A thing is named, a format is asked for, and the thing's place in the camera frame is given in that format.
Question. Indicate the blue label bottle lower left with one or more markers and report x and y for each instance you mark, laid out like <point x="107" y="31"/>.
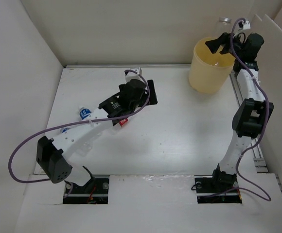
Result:
<point x="63" y="130"/>

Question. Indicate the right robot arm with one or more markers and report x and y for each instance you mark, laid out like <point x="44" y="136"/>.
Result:
<point x="221" y="174"/>

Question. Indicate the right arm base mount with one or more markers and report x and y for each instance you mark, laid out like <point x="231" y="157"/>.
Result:
<point x="209" y="193"/>

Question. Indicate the yellow plastic bin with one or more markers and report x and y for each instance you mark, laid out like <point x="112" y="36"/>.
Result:
<point x="209" y="71"/>

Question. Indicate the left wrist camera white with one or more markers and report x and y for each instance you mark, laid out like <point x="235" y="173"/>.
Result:
<point x="133" y="73"/>

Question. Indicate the blue label bottle upper left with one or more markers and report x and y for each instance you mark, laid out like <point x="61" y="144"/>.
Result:
<point x="84" y="112"/>

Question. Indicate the blue label bottle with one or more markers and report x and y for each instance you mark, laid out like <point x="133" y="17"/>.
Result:
<point x="84" y="112"/>
<point x="63" y="130"/>

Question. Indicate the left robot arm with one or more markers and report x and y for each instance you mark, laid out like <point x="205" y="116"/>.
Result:
<point x="54" y="155"/>

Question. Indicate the clear jar with metal lid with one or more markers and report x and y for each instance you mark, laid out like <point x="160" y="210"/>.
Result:
<point x="223" y="25"/>

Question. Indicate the red label plastic bottle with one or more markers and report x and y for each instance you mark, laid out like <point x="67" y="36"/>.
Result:
<point x="120" y="125"/>

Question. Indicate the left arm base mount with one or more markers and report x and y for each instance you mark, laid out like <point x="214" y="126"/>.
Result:
<point x="94" y="193"/>

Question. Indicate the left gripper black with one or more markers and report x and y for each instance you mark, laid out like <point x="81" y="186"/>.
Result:
<point x="152" y="95"/>

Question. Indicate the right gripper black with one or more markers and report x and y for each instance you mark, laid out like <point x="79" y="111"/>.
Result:
<point x="223" y="40"/>

